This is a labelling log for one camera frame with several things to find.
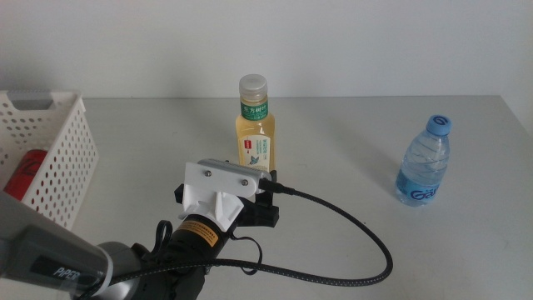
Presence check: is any thin black wire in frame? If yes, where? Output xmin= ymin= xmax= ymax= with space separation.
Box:
xmin=149 ymin=219 xmax=264 ymax=277

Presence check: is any white perforated plastic basket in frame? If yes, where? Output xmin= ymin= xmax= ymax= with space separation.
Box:
xmin=0 ymin=88 xmax=100 ymax=231

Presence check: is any yellow tea bottle green label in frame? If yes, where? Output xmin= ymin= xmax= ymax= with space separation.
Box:
xmin=235 ymin=73 xmax=276 ymax=173

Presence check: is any red soda can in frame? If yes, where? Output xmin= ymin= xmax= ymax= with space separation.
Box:
xmin=2 ymin=148 xmax=49 ymax=202

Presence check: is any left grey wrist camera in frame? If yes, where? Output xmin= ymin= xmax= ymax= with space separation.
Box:
xmin=196 ymin=157 xmax=272 ymax=179

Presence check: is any black braided camera cable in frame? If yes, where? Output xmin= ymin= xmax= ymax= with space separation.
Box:
xmin=78 ymin=177 xmax=395 ymax=300

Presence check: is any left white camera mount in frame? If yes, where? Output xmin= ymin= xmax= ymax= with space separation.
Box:
xmin=177 ymin=161 xmax=271 ymax=233

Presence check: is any clear water bottle blue cap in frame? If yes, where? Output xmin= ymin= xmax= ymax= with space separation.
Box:
xmin=394 ymin=114 xmax=452 ymax=208

